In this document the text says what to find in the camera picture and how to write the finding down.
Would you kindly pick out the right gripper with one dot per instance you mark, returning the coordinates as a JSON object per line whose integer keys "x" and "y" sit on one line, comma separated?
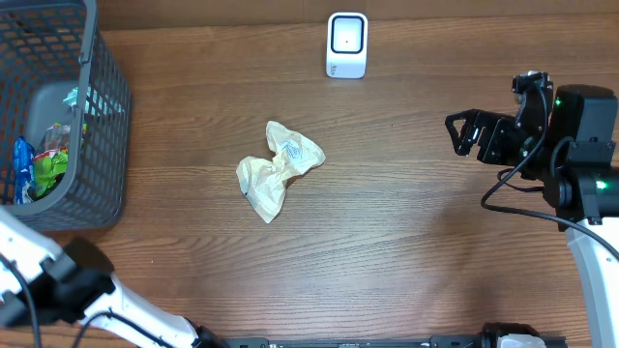
{"x": 488, "y": 150}

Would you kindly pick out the beige wrapper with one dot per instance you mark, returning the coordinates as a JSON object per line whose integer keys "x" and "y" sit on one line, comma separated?
{"x": 263, "y": 181}

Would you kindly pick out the teal white snack packet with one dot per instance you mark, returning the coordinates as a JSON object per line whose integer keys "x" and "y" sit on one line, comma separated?
{"x": 95, "y": 104}

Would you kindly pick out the green snack packet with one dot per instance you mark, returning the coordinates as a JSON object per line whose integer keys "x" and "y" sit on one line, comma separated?
{"x": 51, "y": 160}

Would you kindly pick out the blue snack packet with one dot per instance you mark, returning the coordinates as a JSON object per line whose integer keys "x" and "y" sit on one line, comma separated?
{"x": 23, "y": 164}

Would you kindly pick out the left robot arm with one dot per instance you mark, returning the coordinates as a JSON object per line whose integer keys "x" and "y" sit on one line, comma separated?
{"x": 43, "y": 283}

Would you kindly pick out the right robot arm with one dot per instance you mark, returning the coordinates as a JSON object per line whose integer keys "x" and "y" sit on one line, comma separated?
{"x": 561, "y": 137}

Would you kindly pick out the white barcode scanner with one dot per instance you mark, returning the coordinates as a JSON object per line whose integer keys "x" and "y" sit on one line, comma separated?
{"x": 347, "y": 45}

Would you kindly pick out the grey plastic mesh basket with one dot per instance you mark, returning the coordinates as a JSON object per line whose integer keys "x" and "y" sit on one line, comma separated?
{"x": 47, "y": 49}

